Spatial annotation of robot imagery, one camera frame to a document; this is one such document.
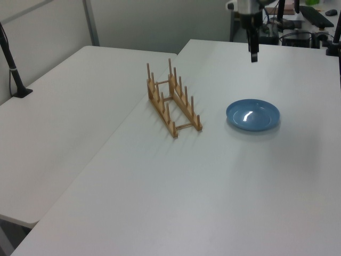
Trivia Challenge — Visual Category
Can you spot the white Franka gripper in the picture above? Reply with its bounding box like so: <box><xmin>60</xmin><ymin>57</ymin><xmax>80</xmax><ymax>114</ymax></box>
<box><xmin>238</xmin><ymin>0</ymin><xmax>264</xmax><ymax>63</ymax></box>

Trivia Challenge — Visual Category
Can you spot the blue plastic plate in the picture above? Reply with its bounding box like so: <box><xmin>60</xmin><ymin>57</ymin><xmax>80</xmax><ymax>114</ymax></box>
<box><xmin>225</xmin><ymin>99</ymin><xmax>281</xmax><ymax>132</ymax></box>

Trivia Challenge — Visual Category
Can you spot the wooden plate rack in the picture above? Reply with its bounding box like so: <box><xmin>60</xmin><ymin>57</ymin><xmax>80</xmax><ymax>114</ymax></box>
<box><xmin>145</xmin><ymin>58</ymin><xmax>204</xmax><ymax>139</ymax></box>

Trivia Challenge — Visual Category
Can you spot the black electronics box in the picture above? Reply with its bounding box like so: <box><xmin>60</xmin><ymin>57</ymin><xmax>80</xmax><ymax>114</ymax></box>
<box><xmin>281</xmin><ymin>31</ymin><xmax>313</xmax><ymax>48</ymax></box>

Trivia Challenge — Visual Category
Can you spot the thin black pole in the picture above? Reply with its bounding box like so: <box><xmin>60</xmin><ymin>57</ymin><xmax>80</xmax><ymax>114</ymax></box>
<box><xmin>277</xmin><ymin>0</ymin><xmax>285</xmax><ymax>22</ymax></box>

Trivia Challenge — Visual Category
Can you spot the brown cardboard box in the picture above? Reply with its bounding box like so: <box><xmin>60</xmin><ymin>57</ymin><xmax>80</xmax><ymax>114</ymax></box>
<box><xmin>266</xmin><ymin>6</ymin><xmax>295</xmax><ymax>15</ymax></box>

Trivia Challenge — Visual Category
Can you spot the black computer keyboard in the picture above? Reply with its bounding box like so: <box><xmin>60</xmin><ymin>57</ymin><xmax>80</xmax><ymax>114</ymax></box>
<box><xmin>299</xmin><ymin>5</ymin><xmax>335</xmax><ymax>28</ymax></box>

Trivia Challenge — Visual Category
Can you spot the grey partition frame post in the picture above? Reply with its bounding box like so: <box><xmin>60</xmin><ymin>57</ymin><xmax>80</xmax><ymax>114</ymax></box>
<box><xmin>84</xmin><ymin>0</ymin><xmax>101</xmax><ymax>46</ymax></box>

